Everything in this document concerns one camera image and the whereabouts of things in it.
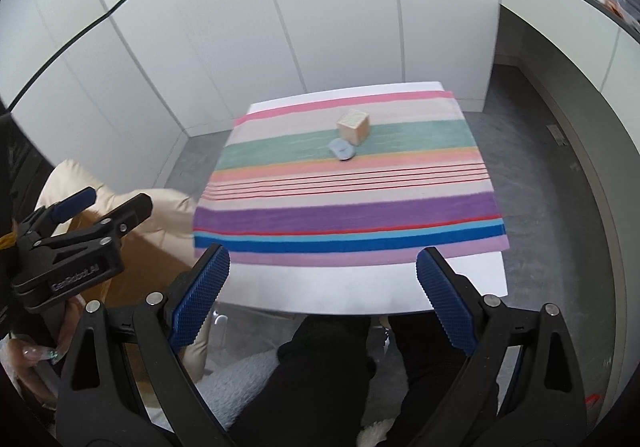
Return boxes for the white table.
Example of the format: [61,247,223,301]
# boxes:
[215,82,510,315]

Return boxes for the person's right leg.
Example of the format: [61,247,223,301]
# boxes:
[387,312,501,447]

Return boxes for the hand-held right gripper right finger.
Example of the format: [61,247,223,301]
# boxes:
[416,247,587,447]

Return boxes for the person's left leg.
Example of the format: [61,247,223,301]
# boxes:
[230,314,378,447]

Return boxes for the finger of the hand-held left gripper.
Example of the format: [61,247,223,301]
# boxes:
[17,186,97,242]
[35,193,153,248]

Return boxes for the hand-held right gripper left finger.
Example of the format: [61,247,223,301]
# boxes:
[56,243,236,447]

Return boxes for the brown cardboard box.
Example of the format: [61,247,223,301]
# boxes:
[65,214,198,408]

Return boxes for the white curved counter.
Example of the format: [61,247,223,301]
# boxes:
[492,0,640,328]

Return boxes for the person's leg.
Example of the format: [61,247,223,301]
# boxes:
[387,312,501,447]
[230,314,378,447]

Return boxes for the cream padded chair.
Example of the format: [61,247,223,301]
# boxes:
[35,159,221,378]

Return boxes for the dark glass panel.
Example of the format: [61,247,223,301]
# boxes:
[0,99,56,238]

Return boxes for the small beige box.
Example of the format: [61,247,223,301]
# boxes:
[336,109,372,146]

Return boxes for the person's left hand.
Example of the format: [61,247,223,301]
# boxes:
[2,298,85,405]

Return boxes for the striped towel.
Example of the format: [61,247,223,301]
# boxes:
[192,89,510,265]

